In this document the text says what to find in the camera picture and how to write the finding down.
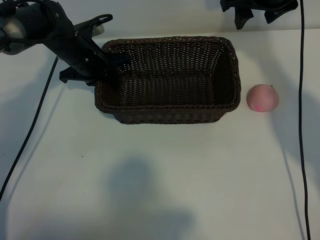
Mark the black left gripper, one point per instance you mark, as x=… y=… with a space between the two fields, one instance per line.
x=75 y=52

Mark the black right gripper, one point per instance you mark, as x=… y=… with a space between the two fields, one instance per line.
x=260 y=4

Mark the dark brown wicker basket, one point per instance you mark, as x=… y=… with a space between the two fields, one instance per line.
x=175 y=92

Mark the pink peach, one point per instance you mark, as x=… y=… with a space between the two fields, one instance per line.
x=262 y=98

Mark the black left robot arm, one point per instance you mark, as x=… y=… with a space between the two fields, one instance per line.
x=20 y=27

